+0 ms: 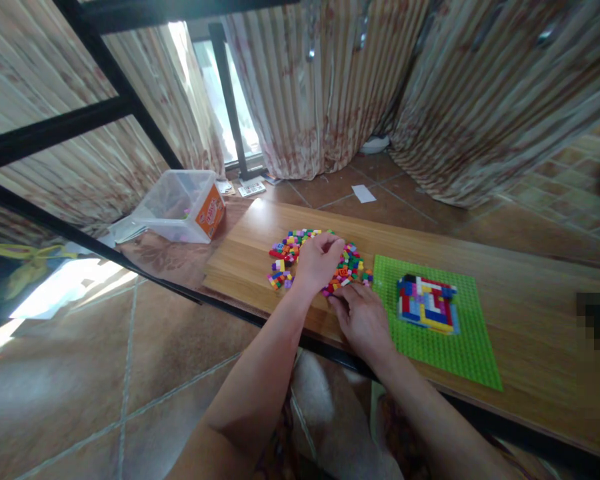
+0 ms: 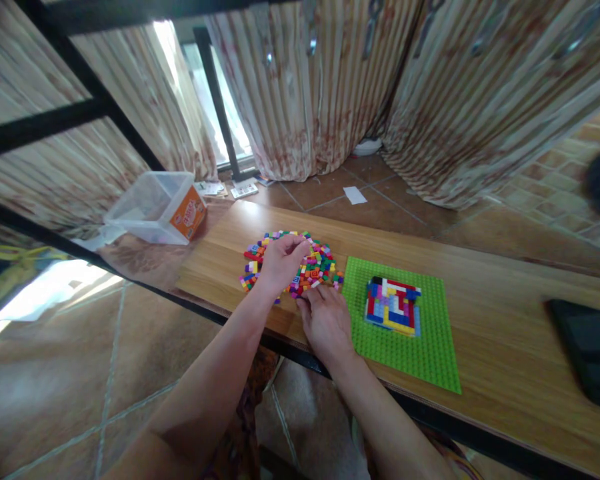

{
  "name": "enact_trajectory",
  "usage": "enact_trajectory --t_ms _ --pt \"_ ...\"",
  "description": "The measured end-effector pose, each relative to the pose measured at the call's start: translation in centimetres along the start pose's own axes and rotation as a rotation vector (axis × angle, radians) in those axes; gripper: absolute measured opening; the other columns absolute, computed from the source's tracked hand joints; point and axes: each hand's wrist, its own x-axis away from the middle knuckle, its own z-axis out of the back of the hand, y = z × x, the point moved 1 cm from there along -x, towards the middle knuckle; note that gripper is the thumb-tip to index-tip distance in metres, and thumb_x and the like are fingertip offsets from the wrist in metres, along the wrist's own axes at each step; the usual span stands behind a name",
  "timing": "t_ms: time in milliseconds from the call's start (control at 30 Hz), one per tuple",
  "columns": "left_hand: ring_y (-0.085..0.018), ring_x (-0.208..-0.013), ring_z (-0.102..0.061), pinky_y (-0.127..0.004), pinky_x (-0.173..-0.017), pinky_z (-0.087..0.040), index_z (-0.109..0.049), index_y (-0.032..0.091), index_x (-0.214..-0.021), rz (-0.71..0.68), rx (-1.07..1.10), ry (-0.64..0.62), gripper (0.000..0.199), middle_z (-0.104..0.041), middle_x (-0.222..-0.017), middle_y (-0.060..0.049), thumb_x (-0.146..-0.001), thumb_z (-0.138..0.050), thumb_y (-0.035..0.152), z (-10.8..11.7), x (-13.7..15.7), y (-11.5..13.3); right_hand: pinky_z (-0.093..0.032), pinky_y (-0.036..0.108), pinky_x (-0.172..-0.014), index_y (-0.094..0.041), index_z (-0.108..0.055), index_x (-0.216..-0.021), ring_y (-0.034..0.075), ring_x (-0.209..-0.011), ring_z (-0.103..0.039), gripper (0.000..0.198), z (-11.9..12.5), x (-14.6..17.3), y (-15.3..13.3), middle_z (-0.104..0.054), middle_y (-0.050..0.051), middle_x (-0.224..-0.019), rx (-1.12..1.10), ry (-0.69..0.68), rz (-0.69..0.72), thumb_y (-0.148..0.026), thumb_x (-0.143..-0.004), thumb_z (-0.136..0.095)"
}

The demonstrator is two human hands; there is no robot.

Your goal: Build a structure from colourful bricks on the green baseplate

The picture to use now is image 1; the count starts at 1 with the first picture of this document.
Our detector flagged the person's right hand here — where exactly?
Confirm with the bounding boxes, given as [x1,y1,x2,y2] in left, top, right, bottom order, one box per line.
[327,281,397,363]

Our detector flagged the person's left hand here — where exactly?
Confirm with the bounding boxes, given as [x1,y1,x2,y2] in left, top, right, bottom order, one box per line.
[293,231,347,297]

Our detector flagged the person's left fingers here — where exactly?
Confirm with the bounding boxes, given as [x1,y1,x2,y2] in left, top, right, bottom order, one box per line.
[315,232,347,261]

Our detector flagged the person's right fingers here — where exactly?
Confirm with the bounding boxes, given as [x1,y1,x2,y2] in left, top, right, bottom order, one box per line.
[327,283,367,321]

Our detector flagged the pile of colourful toy bricks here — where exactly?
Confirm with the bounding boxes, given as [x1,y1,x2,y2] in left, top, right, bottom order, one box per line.
[265,227,375,298]

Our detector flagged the colourful brick structure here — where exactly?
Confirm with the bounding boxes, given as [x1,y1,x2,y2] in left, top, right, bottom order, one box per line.
[396,273,462,336]

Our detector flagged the white rounded object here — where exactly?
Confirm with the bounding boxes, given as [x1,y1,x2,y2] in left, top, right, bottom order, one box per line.
[359,133,392,155]

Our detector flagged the green studded baseplate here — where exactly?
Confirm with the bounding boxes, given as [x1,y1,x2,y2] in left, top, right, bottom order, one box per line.
[371,254,505,393]

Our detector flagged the person's legs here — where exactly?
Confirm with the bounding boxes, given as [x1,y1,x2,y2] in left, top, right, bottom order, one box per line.
[267,347,406,480]

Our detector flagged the clear plastic box orange label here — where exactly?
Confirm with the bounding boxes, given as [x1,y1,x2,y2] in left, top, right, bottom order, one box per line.
[129,169,227,245]

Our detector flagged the striped floral curtain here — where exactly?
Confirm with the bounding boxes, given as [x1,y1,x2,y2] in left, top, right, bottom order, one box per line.
[221,0,433,182]
[0,0,227,246]
[389,0,600,209]

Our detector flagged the brown floral cloth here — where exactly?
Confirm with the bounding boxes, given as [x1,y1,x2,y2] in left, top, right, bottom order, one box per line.
[117,193,253,301]

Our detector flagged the clear plastic lid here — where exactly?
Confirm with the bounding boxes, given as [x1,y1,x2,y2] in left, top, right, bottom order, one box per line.
[107,213,157,245]

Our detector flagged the yellow bag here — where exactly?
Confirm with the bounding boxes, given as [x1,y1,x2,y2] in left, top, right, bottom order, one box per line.
[0,243,79,302]

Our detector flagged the window with black post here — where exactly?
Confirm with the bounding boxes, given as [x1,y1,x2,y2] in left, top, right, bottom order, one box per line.
[169,19,267,182]

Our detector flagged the black metal frame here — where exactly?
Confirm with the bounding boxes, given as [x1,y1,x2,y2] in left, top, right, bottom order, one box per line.
[0,0,301,307]

